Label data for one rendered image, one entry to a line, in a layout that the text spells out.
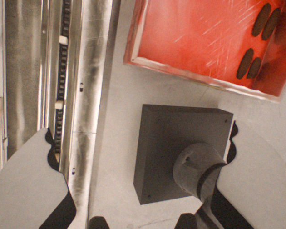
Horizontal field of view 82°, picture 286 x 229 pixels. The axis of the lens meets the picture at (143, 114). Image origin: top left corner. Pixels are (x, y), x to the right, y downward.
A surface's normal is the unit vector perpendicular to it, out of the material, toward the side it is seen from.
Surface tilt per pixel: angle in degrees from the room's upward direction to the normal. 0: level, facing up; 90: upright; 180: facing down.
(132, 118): 0
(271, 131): 0
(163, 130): 4
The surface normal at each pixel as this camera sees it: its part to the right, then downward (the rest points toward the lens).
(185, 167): -0.71, -0.25
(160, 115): 0.33, 0.24
